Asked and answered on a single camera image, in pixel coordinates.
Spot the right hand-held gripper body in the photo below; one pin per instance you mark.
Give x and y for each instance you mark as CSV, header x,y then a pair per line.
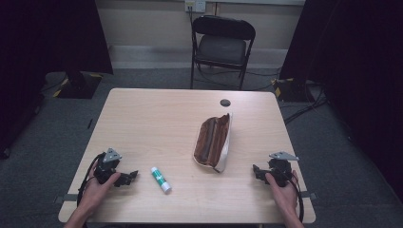
x,y
280,167

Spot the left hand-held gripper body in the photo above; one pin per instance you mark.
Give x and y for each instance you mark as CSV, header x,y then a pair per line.
x,y
106,164

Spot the green and white glue stick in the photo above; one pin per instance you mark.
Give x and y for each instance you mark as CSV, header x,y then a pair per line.
x,y
161,180

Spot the white pencil case brown lining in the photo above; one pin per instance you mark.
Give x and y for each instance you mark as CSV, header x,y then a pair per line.
x,y
213,142

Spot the person's right hand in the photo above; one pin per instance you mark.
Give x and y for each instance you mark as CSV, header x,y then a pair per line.
x,y
283,193

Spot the person's left hand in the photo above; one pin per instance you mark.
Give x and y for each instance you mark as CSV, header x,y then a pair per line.
x,y
98,190

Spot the black stand base yellow tape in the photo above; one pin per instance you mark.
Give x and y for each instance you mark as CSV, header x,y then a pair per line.
x,y
290,90
77,85

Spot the black curtain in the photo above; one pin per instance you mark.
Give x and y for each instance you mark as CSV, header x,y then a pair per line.
x,y
348,79
47,63

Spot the black folding chair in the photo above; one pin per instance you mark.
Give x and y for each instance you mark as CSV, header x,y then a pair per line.
x,y
221,47

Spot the white wall socket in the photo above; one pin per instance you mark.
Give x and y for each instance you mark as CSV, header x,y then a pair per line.
x,y
195,5

